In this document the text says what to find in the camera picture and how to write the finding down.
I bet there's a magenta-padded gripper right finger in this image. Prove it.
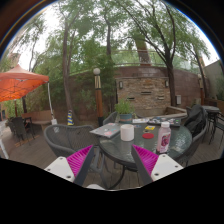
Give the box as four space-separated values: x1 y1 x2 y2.
130 144 184 187

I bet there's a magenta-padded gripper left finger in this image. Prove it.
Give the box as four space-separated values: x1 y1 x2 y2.
44 144 98 187

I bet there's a pink drink bottle white cap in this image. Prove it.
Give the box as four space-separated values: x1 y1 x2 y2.
155 121 172 154

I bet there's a flat round red coaster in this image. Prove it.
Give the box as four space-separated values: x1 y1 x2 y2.
142 132 155 140

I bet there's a white cup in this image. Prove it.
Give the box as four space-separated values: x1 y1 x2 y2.
120 123 135 142

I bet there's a silver laptop with stickers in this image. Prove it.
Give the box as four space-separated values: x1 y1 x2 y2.
89 122 122 139

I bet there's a white card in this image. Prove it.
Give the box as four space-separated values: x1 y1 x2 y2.
132 117 150 125

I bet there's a blue yellow striped cone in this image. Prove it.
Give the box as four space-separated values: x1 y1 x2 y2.
66 109 75 127

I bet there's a potted plant in teal pot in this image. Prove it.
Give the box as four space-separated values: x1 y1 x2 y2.
114 98 137 124

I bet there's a black jacket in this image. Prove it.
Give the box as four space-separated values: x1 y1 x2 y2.
183 104 208 137

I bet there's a dark-trunked tree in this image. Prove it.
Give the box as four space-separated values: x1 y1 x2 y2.
116 0 201 107

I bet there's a leaning tree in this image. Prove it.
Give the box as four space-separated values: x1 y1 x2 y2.
49 0 101 123

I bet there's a black patio chair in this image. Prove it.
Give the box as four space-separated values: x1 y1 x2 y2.
208 113 224 146

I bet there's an orange canopy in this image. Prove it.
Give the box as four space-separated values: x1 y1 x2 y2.
0 64 50 103

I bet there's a globe lamp post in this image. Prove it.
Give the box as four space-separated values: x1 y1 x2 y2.
92 67 105 127

